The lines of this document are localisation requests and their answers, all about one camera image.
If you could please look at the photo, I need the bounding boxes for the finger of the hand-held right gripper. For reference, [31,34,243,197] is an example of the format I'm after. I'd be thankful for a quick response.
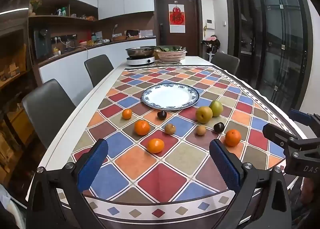
[262,123,302,156]
[289,108,320,131]

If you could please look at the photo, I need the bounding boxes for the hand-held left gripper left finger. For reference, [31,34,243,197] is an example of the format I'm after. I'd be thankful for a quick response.
[26,138,109,229]

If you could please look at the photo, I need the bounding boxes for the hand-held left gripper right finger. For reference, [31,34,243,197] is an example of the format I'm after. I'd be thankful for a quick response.
[209,139,292,229]

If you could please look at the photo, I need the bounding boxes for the yellow pear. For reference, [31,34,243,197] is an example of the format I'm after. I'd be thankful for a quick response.
[195,106,213,124]

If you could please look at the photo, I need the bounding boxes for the green apple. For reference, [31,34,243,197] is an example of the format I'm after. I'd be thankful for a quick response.
[209,100,224,117]

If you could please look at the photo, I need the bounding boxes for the blue patterned white plate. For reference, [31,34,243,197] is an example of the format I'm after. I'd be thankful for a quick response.
[141,83,200,111]

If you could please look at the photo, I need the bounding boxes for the colourful checkered tablecloth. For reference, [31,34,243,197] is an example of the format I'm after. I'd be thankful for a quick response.
[57,66,305,229]

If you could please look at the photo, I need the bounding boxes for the grey dining chair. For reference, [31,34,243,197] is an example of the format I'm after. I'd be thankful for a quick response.
[84,54,115,88]
[211,52,240,76]
[22,79,77,149]

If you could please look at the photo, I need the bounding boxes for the black framed glass sliding door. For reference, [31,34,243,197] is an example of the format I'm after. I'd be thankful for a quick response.
[224,0,315,101]

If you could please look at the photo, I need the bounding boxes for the white counter cabinet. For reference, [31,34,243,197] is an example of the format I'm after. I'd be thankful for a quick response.
[38,38,157,106]

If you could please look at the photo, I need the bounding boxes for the baby chair with clothes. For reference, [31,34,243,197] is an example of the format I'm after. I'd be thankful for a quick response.
[201,34,221,61]

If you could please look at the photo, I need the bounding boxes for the white induction cooker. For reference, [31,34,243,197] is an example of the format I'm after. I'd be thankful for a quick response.
[126,56,155,66]

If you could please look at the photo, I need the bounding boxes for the pink plastic colander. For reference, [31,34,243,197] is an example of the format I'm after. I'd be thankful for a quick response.
[155,49,187,61]

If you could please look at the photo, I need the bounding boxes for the wooden storage shelf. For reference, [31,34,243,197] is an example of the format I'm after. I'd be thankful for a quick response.
[0,28,38,189]

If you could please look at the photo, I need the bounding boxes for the steel pan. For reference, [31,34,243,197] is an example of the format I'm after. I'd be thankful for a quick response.
[125,46,157,59]

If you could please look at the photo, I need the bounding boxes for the green leafy vegetables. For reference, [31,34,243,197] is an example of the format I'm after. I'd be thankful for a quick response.
[155,45,187,52]

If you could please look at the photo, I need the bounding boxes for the black countertop appliance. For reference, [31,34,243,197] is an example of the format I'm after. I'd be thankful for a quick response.
[33,28,52,59]

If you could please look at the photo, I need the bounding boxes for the brown wooden door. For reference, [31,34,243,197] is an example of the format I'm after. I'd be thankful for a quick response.
[153,0,202,57]

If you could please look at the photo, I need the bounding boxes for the wooden wall shelf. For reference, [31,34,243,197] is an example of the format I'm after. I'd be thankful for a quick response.
[28,0,98,29]

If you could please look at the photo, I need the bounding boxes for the red and white wall calendar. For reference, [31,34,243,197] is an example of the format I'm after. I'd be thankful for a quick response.
[168,4,185,33]

